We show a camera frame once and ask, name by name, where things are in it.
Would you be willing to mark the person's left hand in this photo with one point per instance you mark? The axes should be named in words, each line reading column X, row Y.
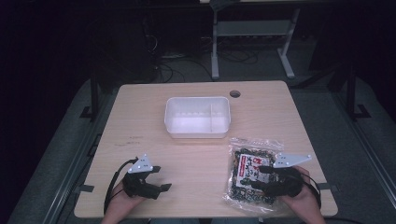
column 120, row 203

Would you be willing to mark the white metal desk frame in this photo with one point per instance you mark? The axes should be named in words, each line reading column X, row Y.
column 249, row 28

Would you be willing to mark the clear dark snack packet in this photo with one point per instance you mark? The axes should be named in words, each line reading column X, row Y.
column 249, row 161

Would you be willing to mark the black metal stand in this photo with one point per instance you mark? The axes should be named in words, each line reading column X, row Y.
column 94, row 96
column 351, row 93

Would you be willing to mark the white plastic container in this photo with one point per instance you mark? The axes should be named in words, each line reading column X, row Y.
column 196, row 124

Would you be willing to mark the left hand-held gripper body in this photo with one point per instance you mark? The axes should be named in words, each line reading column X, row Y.
column 140, row 185

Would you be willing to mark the person's right hand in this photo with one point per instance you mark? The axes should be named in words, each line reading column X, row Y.
column 306, row 196

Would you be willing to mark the black table edge bracket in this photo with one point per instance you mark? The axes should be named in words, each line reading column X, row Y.
column 327, row 186
column 84, row 188

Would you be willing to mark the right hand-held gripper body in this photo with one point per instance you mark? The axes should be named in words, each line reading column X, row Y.
column 288, row 185

